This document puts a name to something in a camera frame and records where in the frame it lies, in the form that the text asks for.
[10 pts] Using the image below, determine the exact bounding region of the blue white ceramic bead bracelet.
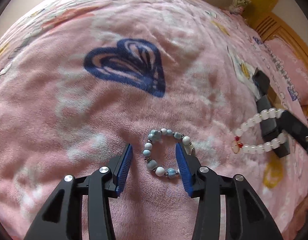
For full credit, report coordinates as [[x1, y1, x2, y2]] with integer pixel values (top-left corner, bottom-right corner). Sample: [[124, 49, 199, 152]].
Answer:
[[142, 127, 196, 179]]

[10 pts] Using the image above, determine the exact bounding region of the pink printed bed blanket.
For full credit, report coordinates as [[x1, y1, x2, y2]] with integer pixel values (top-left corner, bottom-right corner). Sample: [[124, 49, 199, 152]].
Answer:
[[0, 0, 308, 239]]

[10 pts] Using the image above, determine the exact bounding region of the pink pillow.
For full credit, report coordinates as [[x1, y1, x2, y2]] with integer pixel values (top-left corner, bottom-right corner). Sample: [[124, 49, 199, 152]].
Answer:
[[264, 37, 308, 106]]

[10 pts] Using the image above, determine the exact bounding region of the wooden headboard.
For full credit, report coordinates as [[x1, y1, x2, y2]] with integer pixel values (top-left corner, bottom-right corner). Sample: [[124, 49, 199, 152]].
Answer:
[[245, 0, 308, 128]]

